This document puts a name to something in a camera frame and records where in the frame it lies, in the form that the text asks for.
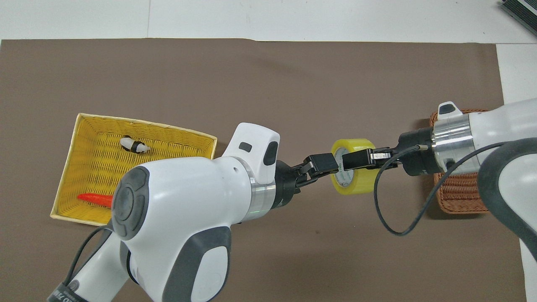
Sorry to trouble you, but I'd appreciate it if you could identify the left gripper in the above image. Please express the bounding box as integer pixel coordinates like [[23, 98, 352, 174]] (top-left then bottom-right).
[[274, 161, 307, 209]]

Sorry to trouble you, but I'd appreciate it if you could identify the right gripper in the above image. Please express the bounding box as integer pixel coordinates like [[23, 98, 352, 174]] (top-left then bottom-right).
[[396, 128, 437, 177]]

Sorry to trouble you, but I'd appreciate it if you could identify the yellow tape roll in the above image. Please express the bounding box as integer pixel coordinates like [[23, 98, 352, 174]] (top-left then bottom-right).
[[331, 138, 377, 196]]

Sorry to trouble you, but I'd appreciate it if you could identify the brown wicker basket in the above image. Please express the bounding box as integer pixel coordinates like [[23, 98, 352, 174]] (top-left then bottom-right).
[[429, 109, 492, 215]]

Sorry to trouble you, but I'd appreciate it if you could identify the yellow woven basket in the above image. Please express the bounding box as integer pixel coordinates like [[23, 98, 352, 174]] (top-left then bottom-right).
[[50, 112, 218, 227]]

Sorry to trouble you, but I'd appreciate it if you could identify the white and black small bottle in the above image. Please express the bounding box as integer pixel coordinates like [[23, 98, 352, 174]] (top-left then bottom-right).
[[120, 136, 151, 154]]

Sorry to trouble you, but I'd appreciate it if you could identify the red chili pepper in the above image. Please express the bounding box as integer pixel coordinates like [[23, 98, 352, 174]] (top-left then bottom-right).
[[77, 193, 114, 208]]

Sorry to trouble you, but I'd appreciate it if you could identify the black cable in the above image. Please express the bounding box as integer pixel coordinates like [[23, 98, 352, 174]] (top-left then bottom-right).
[[63, 224, 115, 294], [373, 142, 509, 237]]

